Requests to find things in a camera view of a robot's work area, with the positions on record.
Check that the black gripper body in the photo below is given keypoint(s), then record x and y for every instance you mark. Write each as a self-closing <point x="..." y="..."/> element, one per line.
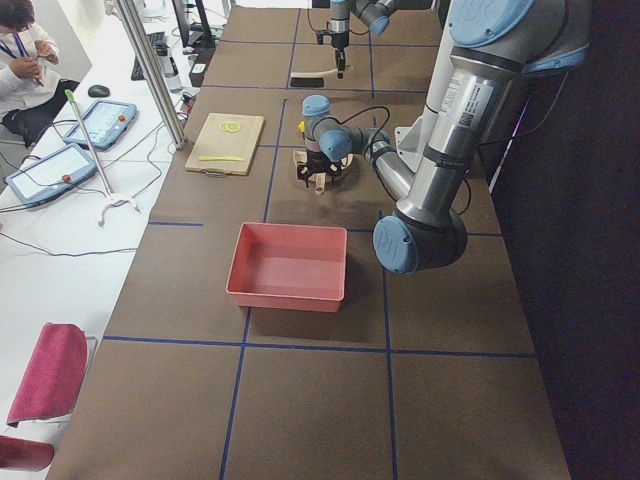
<point x="315" y="161"/>
<point x="340" y="40"/>

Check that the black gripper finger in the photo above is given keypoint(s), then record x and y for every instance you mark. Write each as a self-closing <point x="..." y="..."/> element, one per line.
<point x="340" y="60"/>

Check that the beige plastic dustpan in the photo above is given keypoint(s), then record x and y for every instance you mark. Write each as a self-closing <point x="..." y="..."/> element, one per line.
<point x="346" y="162"/>

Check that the beige hand brush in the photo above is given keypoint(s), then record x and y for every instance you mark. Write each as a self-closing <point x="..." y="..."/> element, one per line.
<point x="315" y="79"/>

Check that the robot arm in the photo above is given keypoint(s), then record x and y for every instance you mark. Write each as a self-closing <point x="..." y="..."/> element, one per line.
<point x="485" y="46"/>
<point x="375" y="15"/>

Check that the pink plastic bin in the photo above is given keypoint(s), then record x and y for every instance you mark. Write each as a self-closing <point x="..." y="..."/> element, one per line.
<point x="285" y="266"/>

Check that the wooden cutting board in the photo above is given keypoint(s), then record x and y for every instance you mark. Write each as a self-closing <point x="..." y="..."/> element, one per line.
<point x="213" y="141"/>

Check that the yellow plastic knife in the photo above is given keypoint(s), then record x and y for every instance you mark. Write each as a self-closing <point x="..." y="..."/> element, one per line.
<point x="212" y="158"/>

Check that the clear water bottle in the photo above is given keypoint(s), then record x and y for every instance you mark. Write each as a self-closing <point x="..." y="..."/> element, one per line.
<point x="168" y="67"/>

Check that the reacher grabber stick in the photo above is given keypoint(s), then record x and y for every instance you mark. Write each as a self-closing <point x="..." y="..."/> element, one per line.
<point x="112" y="199"/>

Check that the blue teach pendant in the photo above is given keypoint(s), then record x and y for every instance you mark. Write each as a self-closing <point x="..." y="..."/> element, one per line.
<point x="106" y="121"/>
<point x="52" y="176"/>

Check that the black computer mouse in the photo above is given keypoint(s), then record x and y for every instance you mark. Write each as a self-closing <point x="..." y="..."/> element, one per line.
<point x="98" y="91"/>

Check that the person in white shirt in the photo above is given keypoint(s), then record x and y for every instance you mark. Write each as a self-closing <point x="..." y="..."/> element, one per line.
<point x="32" y="93"/>

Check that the magenta cloth on rack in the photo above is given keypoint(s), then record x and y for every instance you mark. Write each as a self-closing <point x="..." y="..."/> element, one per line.
<point x="53" y="377"/>

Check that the aluminium frame post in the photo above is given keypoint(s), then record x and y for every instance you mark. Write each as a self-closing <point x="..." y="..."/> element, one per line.
<point x="146" y="56"/>

